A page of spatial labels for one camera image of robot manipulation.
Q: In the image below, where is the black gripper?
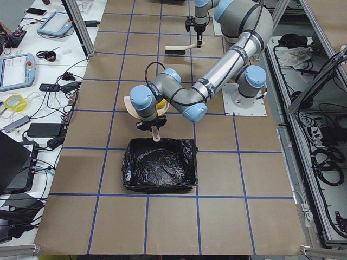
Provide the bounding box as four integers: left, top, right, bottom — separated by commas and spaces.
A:
136, 115, 167, 132
185, 16, 205, 48

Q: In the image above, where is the yellow green sponge piece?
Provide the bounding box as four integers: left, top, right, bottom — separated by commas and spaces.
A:
156, 99, 166, 109

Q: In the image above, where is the white plastic dustpan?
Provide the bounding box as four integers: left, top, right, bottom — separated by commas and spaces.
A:
124, 96, 169, 142

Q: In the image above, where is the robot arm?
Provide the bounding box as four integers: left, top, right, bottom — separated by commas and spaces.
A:
130, 1, 273, 131
185, 0, 220, 48

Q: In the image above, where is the black lined left trash bin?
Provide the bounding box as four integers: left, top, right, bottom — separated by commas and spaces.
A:
121, 138, 198, 193

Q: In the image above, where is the black power brick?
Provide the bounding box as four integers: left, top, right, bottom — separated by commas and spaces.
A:
27, 123, 62, 138

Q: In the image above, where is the yellow tape roll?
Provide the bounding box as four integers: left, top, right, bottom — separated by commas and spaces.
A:
4, 94, 27, 112

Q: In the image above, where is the blue teach pendant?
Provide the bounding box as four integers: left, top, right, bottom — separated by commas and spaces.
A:
1, 53, 35, 92
36, 11, 73, 38

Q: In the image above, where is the black laptop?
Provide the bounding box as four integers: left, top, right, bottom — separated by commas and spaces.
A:
1, 132, 38, 195

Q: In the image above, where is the black smartphone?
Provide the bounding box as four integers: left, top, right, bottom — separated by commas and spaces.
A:
25, 8, 47, 16

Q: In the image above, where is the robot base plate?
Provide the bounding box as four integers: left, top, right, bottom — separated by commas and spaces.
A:
213, 19, 224, 37
221, 83, 267, 117

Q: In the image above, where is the aluminium frame post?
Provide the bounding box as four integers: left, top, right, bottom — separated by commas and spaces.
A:
61, 0, 95, 58

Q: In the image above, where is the black cable bundle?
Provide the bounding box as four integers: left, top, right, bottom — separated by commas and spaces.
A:
310, 146, 346, 187

